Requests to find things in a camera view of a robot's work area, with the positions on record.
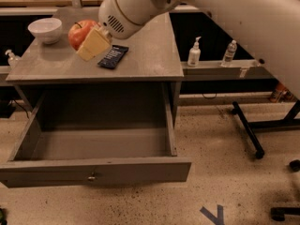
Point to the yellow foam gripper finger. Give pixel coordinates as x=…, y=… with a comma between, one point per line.
x=97, y=41

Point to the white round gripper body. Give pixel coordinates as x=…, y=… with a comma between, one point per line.
x=116, y=15

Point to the red apple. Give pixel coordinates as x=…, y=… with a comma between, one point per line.
x=78, y=32

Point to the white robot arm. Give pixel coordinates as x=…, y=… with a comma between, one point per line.
x=267, y=29

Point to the open grey top drawer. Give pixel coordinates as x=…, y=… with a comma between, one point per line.
x=51, y=155

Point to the dark blue snack bar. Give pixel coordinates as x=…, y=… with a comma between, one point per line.
x=113, y=57

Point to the grey wooden cabinet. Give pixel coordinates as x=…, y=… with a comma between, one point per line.
x=111, y=77

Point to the white bowl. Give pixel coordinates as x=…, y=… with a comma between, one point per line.
x=47, y=30

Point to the white pump bottle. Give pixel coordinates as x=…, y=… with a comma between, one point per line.
x=194, y=54

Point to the clear sanitizer pump bottle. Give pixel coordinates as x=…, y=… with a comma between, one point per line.
x=13, y=59

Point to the clear water bottle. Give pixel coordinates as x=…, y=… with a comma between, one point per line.
x=229, y=54

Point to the orange spray bottles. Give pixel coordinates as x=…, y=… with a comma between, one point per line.
x=281, y=93

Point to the black metal stand leg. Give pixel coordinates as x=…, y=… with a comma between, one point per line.
x=289, y=121

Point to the grey wall ledge rail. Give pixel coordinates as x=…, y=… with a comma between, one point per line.
x=214, y=71

